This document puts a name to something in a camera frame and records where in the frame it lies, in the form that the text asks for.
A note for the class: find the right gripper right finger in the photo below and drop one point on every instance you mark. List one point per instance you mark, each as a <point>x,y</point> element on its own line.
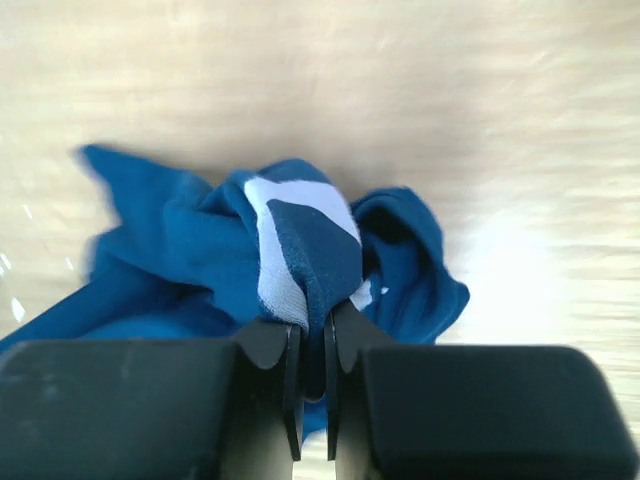
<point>400,411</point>

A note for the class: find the blue mickey t-shirt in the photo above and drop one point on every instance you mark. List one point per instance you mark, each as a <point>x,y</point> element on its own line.
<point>190,259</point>

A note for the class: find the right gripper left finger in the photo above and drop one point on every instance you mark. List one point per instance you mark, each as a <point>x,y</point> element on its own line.
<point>149,409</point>

